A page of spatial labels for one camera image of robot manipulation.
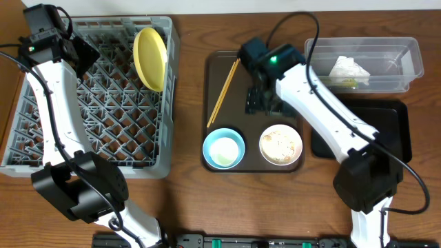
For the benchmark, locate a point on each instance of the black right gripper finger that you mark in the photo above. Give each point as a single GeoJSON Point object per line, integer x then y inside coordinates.
{"type": "Point", "coordinates": [255, 101]}
{"type": "Point", "coordinates": [277, 107]}

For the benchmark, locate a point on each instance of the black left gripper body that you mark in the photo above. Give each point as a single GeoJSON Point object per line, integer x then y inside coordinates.
{"type": "Point", "coordinates": [84, 55]}

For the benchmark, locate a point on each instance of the white bowl with rice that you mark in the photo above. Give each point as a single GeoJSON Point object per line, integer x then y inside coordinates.
{"type": "Point", "coordinates": [294, 136]}

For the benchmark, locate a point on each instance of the white paper napkin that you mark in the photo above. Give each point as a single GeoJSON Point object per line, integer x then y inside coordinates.
{"type": "Point", "coordinates": [347, 70]}

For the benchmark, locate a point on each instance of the green snack wrapper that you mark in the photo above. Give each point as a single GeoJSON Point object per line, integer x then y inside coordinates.
{"type": "Point", "coordinates": [345, 83]}

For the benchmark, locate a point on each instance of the yellow plastic plate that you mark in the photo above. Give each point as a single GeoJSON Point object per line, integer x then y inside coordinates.
{"type": "Point", "coordinates": [150, 58]}

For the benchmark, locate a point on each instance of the pile of leftover rice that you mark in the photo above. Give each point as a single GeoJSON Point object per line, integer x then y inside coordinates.
{"type": "Point", "coordinates": [278, 147]}

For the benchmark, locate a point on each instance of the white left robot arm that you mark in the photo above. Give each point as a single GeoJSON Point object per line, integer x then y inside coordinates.
{"type": "Point", "coordinates": [75, 180]}

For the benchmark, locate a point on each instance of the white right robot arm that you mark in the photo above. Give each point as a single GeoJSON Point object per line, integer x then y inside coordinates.
{"type": "Point", "coordinates": [367, 178]}

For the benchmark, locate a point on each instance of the clear plastic waste bin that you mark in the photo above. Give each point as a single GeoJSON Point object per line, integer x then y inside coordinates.
{"type": "Point", "coordinates": [393, 62]}

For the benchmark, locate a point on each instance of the black food waste tray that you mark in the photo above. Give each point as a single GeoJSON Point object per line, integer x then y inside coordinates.
{"type": "Point", "coordinates": [390, 118]}

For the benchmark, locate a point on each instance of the dark brown serving tray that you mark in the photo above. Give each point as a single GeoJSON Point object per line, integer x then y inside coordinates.
{"type": "Point", "coordinates": [232, 115]}

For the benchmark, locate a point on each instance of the light blue bowl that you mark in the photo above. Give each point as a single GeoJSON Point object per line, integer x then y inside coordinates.
{"type": "Point", "coordinates": [223, 148]}

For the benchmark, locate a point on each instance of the grey plastic dish rack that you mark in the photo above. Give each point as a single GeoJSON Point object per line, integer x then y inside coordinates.
{"type": "Point", "coordinates": [127, 123]}

